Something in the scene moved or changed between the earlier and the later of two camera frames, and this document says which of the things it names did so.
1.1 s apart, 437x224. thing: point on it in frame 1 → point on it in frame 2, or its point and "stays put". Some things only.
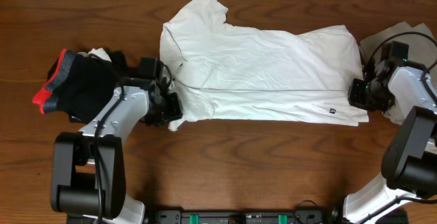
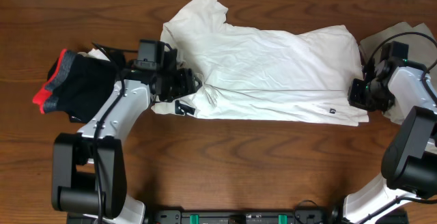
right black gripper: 354,98 stays put
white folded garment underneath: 100,52 stays put
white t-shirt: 231,73 stays put
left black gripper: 175,111 → 185,83
